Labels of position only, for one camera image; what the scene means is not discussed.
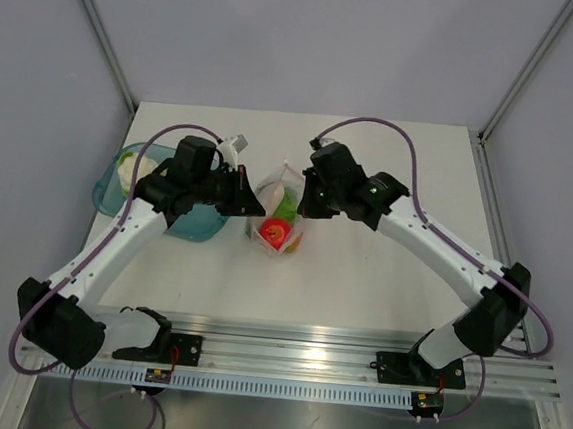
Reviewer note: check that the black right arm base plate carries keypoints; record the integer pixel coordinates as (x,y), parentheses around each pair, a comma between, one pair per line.
(402,368)

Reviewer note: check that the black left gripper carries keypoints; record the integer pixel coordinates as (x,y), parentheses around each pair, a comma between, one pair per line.
(244,202)

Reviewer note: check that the left aluminium corner post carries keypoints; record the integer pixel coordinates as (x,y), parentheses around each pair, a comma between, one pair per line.
(100,33)

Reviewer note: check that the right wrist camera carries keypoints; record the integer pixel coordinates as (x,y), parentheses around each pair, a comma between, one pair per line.
(320,142)

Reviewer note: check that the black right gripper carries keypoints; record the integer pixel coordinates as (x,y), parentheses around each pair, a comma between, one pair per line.
(309,207)

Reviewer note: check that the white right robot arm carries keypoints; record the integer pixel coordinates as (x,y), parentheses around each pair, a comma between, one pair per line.
(492,293)

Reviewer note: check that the teal plastic container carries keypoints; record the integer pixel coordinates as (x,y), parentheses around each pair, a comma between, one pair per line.
(198,225)

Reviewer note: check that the red orange mango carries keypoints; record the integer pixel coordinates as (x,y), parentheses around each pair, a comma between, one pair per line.
(293,244)

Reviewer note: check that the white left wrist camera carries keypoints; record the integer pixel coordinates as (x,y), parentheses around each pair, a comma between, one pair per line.
(230,148)

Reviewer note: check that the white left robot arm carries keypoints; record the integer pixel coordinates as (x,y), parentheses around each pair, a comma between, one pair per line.
(55,315)

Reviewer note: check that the aluminium corner post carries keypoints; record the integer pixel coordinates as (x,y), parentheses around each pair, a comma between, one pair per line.
(100,33)
(541,51)

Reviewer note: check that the white cauliflower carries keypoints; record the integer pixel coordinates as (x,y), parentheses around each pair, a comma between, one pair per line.
(125,169)

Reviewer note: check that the right aluminium corner post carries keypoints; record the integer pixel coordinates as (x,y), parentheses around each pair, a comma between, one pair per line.
(541,51)

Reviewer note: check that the clear pink zip top bag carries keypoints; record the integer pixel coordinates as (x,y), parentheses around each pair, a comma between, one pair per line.
(288,176)

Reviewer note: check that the white eggplant green stem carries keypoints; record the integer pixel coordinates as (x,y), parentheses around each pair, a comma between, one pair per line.
(271,197)

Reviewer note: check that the white slotted cable duct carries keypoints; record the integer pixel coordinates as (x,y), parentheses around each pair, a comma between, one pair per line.
(247,386)

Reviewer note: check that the aluminium frame rail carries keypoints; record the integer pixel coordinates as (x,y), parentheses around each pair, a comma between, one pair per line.
(343,356)

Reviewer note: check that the red tomato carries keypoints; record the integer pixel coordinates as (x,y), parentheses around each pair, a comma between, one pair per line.
(275,231)

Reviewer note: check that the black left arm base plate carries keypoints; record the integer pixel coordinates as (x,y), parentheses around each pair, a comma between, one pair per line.
(178,348)

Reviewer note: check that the green lettuce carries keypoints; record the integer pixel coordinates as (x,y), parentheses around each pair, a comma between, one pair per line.
(287,208)

